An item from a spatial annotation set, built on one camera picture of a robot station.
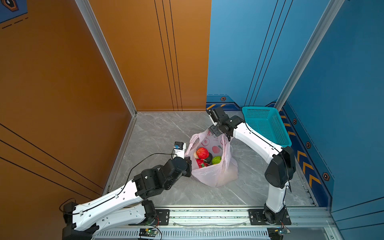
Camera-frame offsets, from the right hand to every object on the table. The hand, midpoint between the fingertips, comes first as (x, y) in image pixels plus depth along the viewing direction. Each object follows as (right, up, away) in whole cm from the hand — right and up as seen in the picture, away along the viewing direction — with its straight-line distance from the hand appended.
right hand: (217, 125), depth 88 cm
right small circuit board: (+26, -51, -17) cm, 60 cm away
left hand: (-15, -15, -19) cm, 28 cm away
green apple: (-1, -20, -1) cm, 20 cm away
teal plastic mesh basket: (+41, +2, +25) cm, 47 cm away
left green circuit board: (-36, -51, -17) cm, 65 cm away
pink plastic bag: (+1, -24, -14) cm, 28 cm away
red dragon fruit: (-9, -16, -3) cm, 19 cm away
